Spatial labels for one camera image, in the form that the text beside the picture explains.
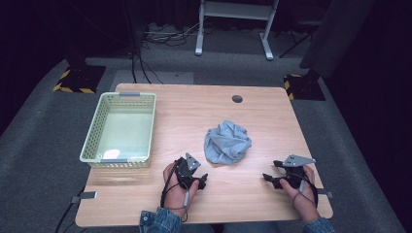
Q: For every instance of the pale green plastic basket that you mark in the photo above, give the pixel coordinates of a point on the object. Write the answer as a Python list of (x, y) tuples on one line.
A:
[(126, 132)]

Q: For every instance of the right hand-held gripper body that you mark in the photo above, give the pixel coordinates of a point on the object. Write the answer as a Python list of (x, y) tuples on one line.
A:
[(295, 173)]

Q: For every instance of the white metal desk frame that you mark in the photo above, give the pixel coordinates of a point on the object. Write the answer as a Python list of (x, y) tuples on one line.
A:
[(238, 11)]

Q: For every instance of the black tripod stand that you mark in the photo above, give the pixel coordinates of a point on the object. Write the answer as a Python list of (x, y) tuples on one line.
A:
[(299, 35)]

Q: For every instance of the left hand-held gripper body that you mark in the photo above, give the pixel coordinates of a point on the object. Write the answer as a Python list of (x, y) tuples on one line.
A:
[(184, 170)]

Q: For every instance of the black yellow striped stand base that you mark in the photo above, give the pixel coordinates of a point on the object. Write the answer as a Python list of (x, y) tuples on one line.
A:
[(79, 79), (304, 87)]

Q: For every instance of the black stand pole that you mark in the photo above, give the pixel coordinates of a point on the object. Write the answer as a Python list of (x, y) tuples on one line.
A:
[(133, 29)]

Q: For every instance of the person's left hand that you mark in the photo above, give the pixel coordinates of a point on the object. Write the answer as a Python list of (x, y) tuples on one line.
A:
[(175, 194)]

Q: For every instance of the round dark table grommet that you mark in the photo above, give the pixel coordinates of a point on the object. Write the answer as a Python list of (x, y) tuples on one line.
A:
[(237, 99)]

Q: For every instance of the grey metal table clamp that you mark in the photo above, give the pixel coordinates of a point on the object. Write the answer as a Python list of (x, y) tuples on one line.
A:
[(87, 195), (325, 193)]

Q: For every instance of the person's right hand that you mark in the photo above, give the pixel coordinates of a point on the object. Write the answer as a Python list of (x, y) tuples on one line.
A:
[(306, 202)]

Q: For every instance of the light blue printed t-shirt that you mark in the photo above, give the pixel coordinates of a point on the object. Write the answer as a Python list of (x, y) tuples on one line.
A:
[(226, 144)]

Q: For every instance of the dark grey hanging panel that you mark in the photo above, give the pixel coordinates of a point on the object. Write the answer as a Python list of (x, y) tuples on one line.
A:
[(336, 35)]

